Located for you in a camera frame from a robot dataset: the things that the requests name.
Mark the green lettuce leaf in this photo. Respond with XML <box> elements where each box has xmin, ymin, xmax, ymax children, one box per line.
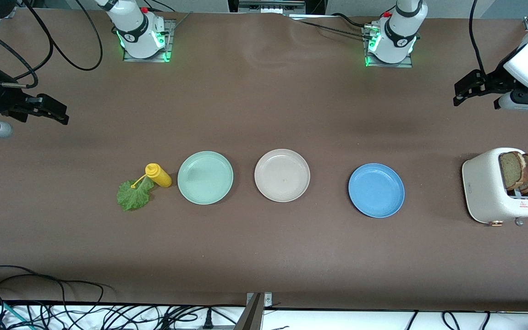
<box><xmin>116</xmin><ymin>176</ymin><xmax>154</xmax><ymax>212</ymax></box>

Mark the yellow mustard squeeze bottle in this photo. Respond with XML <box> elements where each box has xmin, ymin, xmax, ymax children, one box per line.
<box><xmin>131</xmin><ymin>163</ymin><xmax>172</xmax><ymax>189</ymax></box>

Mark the blue plate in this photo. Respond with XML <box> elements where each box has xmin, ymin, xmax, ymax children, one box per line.
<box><xmin>348</xmin><ymin>163</ymin><xmax>405</xmax><ymax>218</ymax></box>

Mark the mint green plate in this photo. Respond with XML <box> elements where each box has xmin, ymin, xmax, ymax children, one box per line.
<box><xmin>177</xmin><ymin>151</ymin><xmax>234</xmax><ymax>205</ymax></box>

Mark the beige plate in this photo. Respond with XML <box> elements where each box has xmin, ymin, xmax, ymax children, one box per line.
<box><xmin>254</xmin><ymin>148</ymin><xmax>311</xmax><ymax>203</ymax></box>

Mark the cream white toaster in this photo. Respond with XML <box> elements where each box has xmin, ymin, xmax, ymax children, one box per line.
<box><xmin>462</xmin><ymin>147</ymin><xmax>528</xmax><ymax>227</ymax></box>

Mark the grey power strip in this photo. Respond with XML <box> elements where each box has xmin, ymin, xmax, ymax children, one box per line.
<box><xmin>172</xmin><ymin>324</ymin><xmax>239</xmax><ymax>330</ymax></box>

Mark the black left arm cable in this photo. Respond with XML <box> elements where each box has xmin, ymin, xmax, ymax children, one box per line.
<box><xmin>469</xmin><ymin>0</ymin><xmax>491</xmax><ymax>78</ymax></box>

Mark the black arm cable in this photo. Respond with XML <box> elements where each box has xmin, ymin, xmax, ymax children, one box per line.
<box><xmin>469</xmin><ymin>0</ymin><xmax>491</xmax><ymax>78</ymax></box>
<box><xmin>0</xmin><ymin>0</ymin><xmax>104</xmax><ymax>88</ymax></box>

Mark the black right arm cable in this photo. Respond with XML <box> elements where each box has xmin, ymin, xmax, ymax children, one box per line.
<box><xmin>0</xmin><ymin>0</ymin><xmax>104</xmax><ymax>88</ymax></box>

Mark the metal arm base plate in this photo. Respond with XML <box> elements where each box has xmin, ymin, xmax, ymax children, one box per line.
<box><xmin>363</xmin><ymin>23</ymin><xmax>414</xmax><ymax>68</ymax></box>
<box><xmin>122</xmin><ymin>18</ymin><xmax>176</xmax><ymax>63</ymax></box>

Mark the black base cable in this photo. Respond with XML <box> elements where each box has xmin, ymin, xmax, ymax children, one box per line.
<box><xmin>291</xmin><ymin>17</ymin><xmax>377</xmax><ymax>38</ymax></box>
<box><xmin>145</xmin><ymin>0</ymin><xmax>176</xmax><ymax>13</ymax></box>
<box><xmin>330</xmin><ymin>12</ymin><xmax>374</xmax><ymax>29</ymax></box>

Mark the aluminium frame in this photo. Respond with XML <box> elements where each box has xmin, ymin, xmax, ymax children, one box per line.
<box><xmin>238</xmin><ymin>0</ymin><xmax>307</xmax><ymax>15</ymax></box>

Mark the aluminium table edge bracket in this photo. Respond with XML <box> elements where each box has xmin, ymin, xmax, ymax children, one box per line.
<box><xmin>238</xmin><ymin>292</ymin><xmax>274</xmax><ymax>330</ymax></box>

